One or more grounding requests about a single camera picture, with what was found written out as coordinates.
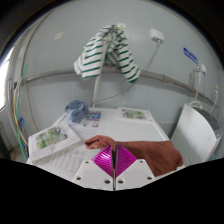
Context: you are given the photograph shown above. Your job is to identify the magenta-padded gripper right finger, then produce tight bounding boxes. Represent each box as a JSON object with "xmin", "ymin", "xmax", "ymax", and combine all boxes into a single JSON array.
[{"xmin": 114, "ymin": 144, "xmax": 157, "ymax": 191}]

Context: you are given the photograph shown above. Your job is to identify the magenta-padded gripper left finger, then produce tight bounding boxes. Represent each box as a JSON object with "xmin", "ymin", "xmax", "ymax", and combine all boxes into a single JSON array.
[{"xmin": 71, "ymin": 144, "xmax": 116, "ymax": 191}]

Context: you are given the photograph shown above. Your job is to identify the brown towel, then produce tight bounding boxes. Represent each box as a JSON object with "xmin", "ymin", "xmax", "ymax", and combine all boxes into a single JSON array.
[{"xmin": 84, "ymin": 134, "xmax": 185, "ymax": 178}]

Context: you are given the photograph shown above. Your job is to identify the green striped white towel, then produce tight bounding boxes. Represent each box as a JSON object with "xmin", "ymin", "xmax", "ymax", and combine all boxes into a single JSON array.
[{"xmin": 73, "ymin": 24, "xmax": 142, "ymax": 84}]

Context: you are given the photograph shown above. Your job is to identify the white sheet with printed table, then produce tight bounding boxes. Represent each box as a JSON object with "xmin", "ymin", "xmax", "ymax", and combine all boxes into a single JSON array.
[{"xmin": 31, "ymin": 144, "xmax": 98, "ymax": 174}]

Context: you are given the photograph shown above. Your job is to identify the paper sheet with colour print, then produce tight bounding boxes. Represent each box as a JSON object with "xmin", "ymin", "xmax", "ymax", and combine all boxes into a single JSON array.
[{"xmin": 68, "ymin": 110, "xmax": 103, "ymax": 139}]

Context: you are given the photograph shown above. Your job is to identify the flat white box with picture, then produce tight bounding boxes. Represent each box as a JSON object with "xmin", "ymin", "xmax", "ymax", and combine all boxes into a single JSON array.
[{"xmin": 114, "ymin": 106, "xmax": 155, "ymax": 125}]

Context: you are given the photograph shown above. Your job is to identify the grey-blue crumpled cloth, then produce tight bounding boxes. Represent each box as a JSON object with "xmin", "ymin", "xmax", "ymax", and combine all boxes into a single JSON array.
[{"xmin": 64, "ymin": 99, "xmax": 90, "ymax": 124}]

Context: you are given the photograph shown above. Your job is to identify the white washing machine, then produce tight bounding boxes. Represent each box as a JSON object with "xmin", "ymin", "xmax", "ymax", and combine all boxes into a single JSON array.
[{"xmin": 170, "ymin": 102, "xmax": 223, "ymax": 167}]

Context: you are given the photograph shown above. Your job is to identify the white vertical pipe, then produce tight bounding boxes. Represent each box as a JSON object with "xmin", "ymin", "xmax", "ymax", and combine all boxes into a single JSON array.
[{"xmin": 92, "ymin": 36, "xmax": 111, "ymax": 108}]

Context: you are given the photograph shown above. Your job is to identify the metal water tap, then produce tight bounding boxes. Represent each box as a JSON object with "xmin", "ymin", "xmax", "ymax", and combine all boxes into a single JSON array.
[{"xmin": 193, "ymin": 63, "xmax": 204, "ymax": 81}]

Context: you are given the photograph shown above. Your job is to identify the grey horizontal wall pipe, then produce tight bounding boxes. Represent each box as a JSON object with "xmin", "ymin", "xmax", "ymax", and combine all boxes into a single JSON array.
[{"xmin": 21, "ymin": 66, "xmax": 216, "ymax": 108}]

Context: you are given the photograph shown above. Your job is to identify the white water hose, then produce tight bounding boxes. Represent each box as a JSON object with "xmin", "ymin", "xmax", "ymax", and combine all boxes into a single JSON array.
[{"xmin": 189, "ymin": 71, "xmax": 205, "ymax": 110}]

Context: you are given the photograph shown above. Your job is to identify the grey cable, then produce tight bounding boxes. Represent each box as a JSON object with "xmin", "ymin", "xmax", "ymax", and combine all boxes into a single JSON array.
[{"xmin": 91, "ymin": 41, "xmax": 161, "ymax": 105}]

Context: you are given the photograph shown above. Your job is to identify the blue wall sign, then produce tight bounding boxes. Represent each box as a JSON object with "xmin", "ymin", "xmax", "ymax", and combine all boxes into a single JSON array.
[{"xmin": 182, "ymin": 46, "xmax": 199, "ymax": 65}]

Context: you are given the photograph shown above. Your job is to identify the white wall socket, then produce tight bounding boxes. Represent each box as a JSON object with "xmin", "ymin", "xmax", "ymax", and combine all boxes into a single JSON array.
[{"xmin": 149, "ymin": 28, "xmax": 165, "ymax": 45}]

